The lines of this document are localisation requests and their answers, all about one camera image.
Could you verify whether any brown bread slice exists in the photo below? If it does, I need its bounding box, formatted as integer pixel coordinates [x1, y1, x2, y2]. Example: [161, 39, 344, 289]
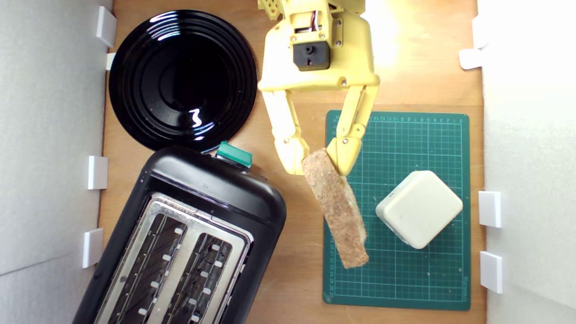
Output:
[301, 148, 370, 270]

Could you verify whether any green toaster lever knob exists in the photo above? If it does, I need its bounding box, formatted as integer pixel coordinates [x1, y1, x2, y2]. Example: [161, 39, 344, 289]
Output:
[216, 141, 253, 170]

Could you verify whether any black two-slot toaster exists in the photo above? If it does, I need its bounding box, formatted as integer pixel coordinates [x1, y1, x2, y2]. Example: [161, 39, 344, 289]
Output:
[72, 145, 287, 324]

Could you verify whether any white square block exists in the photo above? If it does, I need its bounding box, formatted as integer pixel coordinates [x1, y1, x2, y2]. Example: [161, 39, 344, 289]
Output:
[375, 170, 464, 250]

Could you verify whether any black round plate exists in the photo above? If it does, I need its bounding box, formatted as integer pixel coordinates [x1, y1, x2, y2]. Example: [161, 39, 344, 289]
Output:
[108, 9, 258, 152]

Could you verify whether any green cutting mat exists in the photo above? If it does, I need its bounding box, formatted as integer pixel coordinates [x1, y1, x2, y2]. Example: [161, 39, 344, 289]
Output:
[323, 110, 472, 311]

